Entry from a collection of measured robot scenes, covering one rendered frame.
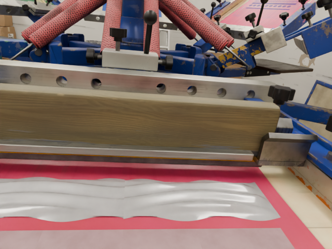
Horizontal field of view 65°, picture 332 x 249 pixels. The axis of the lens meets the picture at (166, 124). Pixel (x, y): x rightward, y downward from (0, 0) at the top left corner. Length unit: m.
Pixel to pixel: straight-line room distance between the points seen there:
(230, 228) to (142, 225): 0.09
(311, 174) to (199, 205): 0.18
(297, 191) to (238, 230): 0.13
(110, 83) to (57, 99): 0.24
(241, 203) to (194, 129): 0.11
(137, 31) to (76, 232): 0.92
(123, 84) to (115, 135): 0.23
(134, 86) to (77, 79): 0.11
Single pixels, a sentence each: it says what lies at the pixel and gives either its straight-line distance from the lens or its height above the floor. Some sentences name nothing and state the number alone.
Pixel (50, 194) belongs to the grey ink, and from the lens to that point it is 0.32.
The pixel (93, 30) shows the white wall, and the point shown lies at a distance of 4.50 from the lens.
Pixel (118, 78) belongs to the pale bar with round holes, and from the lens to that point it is 0.56.
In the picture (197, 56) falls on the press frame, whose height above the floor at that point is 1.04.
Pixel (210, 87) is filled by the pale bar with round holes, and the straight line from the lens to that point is 0.58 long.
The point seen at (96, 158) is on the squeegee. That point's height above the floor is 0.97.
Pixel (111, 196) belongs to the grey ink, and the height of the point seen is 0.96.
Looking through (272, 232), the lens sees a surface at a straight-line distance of 0.32.
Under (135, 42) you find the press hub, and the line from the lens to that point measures 1.09.
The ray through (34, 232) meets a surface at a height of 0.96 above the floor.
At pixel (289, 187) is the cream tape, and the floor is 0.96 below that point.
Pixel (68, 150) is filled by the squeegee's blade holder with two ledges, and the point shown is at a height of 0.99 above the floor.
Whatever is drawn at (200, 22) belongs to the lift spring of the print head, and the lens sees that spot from 0.97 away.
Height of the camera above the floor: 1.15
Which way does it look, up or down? 22 degrees down
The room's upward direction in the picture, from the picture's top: 6 degrees clockwise
